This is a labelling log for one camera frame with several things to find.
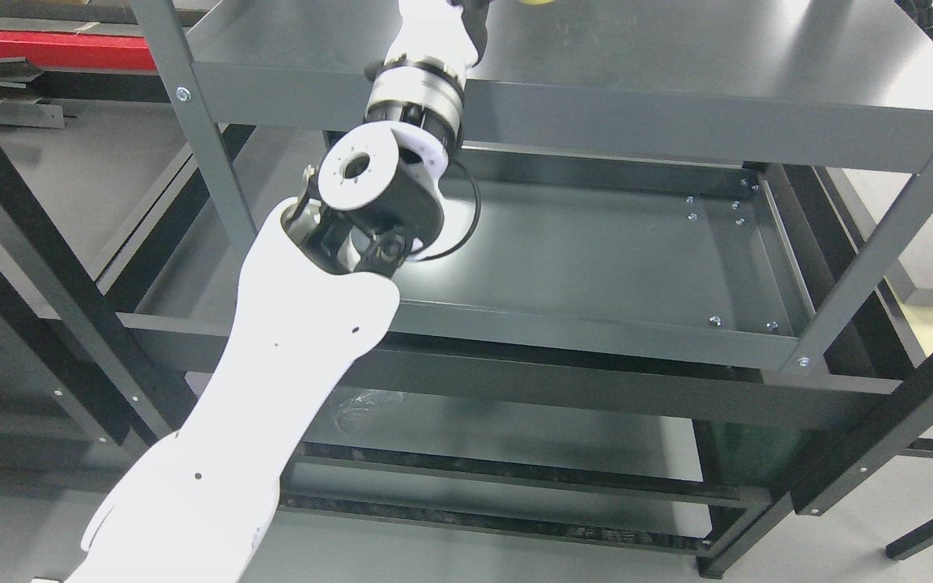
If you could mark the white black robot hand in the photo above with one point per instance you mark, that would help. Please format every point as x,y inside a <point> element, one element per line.
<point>454,33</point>

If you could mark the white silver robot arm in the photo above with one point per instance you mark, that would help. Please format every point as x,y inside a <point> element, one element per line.
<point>314,294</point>

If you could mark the dark metal shelving rack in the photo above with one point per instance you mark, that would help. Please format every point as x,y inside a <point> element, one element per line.
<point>118,289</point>

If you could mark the clear plastic bag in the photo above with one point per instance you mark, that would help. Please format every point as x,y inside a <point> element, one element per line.
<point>352,409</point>

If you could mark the red metal beam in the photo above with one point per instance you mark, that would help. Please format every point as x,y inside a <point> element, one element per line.
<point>68,50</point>

